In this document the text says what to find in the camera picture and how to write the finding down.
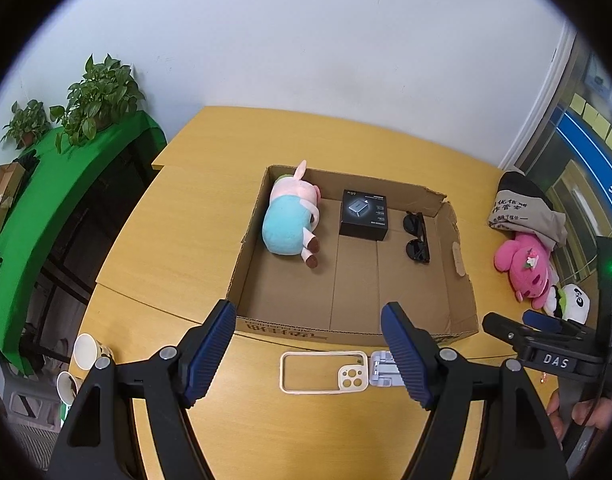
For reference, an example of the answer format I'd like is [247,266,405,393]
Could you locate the black sunglasses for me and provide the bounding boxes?
[402,211,430,264]

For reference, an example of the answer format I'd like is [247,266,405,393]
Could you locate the black charger box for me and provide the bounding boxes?
[338,190,388,242]

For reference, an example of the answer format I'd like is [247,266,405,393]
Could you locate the pink pig plush toy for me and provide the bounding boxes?
[262,160,321,269]

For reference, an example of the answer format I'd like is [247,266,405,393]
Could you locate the person right hand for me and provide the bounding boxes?
[546,390,612,443]

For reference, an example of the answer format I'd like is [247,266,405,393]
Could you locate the white panda plush toy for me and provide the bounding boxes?
[544,284,590,325]

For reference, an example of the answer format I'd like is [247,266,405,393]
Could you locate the paper cup lower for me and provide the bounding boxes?
[56,370,82,406]

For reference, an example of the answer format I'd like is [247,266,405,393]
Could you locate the paper cup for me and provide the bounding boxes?
[73,333,114,370]
[56,370,82,406]

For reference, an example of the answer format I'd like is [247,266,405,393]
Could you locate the paper cup upper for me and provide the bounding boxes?
[73,333,114,370]

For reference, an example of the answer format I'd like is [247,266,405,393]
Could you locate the grey folded cloth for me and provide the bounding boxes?
[487,170,568,252]

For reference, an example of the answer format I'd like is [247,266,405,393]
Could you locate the cream phone case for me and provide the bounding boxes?
[279,351,369,396]

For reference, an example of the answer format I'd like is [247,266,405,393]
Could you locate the brown cardboard box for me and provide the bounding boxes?
[227,165,478,347]

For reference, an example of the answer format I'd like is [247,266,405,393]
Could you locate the green table cloth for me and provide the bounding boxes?
[0,110,166,374]

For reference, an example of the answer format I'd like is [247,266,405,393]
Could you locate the small cardboard box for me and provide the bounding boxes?
[0,162,25,232]

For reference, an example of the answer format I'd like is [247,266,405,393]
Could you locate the small potted green plant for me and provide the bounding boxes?
[0,100,51,150]

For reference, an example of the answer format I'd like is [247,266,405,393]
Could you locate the large potted green plant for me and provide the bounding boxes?
[49,54,146,153]

